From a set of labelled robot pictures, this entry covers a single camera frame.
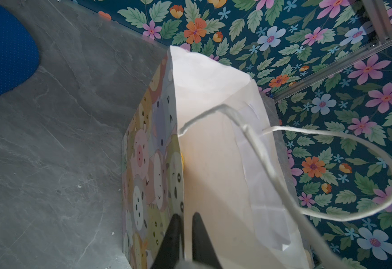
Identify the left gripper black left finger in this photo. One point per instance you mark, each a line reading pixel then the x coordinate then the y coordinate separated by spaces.
pixel 171 249

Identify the blue cap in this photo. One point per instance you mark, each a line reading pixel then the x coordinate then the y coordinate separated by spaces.
pixel 19 54

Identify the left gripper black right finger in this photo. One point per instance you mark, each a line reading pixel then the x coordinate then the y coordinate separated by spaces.
pixel 202 249

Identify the white paper gift bag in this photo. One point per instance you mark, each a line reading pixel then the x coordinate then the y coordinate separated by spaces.
pixel 202 141

